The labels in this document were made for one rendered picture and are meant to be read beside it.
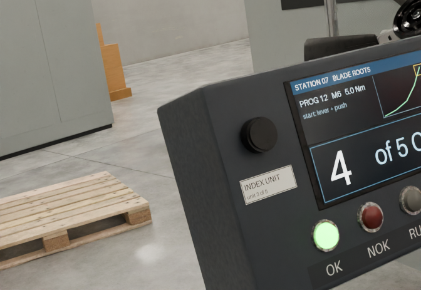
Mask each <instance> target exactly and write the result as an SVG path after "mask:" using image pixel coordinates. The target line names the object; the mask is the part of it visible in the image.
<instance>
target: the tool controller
mask: <svg viewBox="0 0 421 290"><path fill-rule="evenodd" d="M157 115H158V118H159V122H160V126H161V129H162V133H163V136H164V140H165V144H166V147H167V151H168V154H169V159H170V163H171V165H172V170H173V172H174V176H175V181H176V183H177V187H178V190H179V194H180V198H181V201H182V205H183V208H184V212H185V216H186V219H187V223H188V226H189V230H190V234H191V238H192V242H193V244H194V249H195V253H196V255H197V260H198V262H199V266H200V271H201V273H202V277H203V280H204V284H205V288H206V290H330V289H332V288H334V287H336V286H339V285H340V284H343V283H344V282H347V281H349V280H351V279H354V278H356V277H358V276H360V275H362V274H364V273H366V272H368V271H371V270H373V269H375V268H377V267H380V266H382V265H384V264H386V263H388V262H390V261H392V260H394V259H397V258H399V257H401V256H403V255H406V254H408V253H409V252H412V251H414V250H416V249H418V248H420V247H421V211H420V212H419V213H418V214H417V215H407V214H405V213H404V212H403V211H402V209H401V207H400V204H399V195H400V192H401V191H402V189H403V188H404V187H406V186H409V185H410V186H414V187H416V188H418V189H419V190H420V191H421V35H418V36H412V37H409V38H404V39H399V40H396V41H391V42H387V43H383V44H378V45H374V46H369V47H366V48H361V49H356V50H353V51H347V52H344V53H339V54H334V55H331V56H325V57H322V58H317V59H314V60H309V61H304V62H300V63H295V64H292V65H287V66H282V67H279V68H274V69H270V70H266V71H260V72H257V73H252V74H248V75H244V76H238V77H235V78H230V79H227V80H222V81H217V82H213V83H208V84H205V85H202V86H200V87H198V88H196V89H194V90H192V91H190V92H188V93H186V94H184V95H182V96H180V97H178V98H175V99H173V100H171V101H169V102H167V103H165V104H163V105H161V106H160V107H158V108H157ZM351 133H353V134H354V136H355V141H356V145H357V147H358V151H359V154H360V158H361V162H362V165H363V169H364V172H365V176H366V181H367V183H368V187H369V189H366V190H362V191H361V192H357V193H355V194H352V195H349V196H347V197H344V198H342V199H339V200H336V201H334V202H331V203H329V204H326V205H324V203H323V199H322V196H321V192H320V188H319V185H318V181H317V178H316V174H315V171H314V167H313V163H312V160H311V156H310V153H309V149H308V147H310V146H313V145H317V144H319V143H323V142H326V141H329V140H332V139H335V138H339V137H342V136H345V135H348V134H351ZM365 202H374V203H376V204H377V205H379V207H380V208H381V210H382V212H383V224H382V226H381V228H380V229H379V230H378V231H376V232H373V233H367V232H365V231H363V230H362V229H361V228H360V226H359V225H358V221H357V212H358V209H359V207H360V206H361V204H363V203H365ZM321 219H327V220H330V221H332V222H334V223H335V224H336V226H337V228H338V230H339V234H340V238H339V242H338V245H337V246H336V247H335V248H334V249H333V250H332V251H329V252H321V251H319V250H317V249H316V248H315V247H314V245H313V243H312V241H311V230H312V228H313V226H314V224H315V223H316V222H317V221H319V220H321Z"/></svg>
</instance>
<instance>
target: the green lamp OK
mask: <svg viewBox="0 0 421 290"><path fill-rule="evenodd" d="M339 238H340V234H339V230H338V228H337V226H336V224H335V223H334V222H332V221H330V220H327V219H321V220H319V221H317V222H316V223H315V224H314V226H313V228H312V230H311V241H312V243H313V245H314V247H315V248H316V249H317V250H319V251H321V252H329V251H332V250H333V249H334V248H335V247H336V246H337V245H338V242H339Z"/></svg>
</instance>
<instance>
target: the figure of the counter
mask: <svg viewBox="0 0 421 290"><path fill-rule="evenodd" d="M308 149H309V153H310V156H311V160H312V163H313V167H314V171H315V174H316V178H317V181H318V185H319V188H320V192H321V196H322V199H323V203H324V205H326V204H329V203H331V202H334V201H336V200H339V199H342V198H344V197H347V196H349V195H352V194H355V193H357V192H361V191H362V190H366V189H369V187H368V183H367V181H366V176H365V172H364V169H363V165H362V162H361V158H360V154H359V151H358V147H357V145H356V141H355V136H354V134H353V133H351V134H348V135H345V136H342V137H339V138H335V139H332V140H329V141H326V142H323V143H319V144H317V145H313V146H310V147H308Z"/></svg>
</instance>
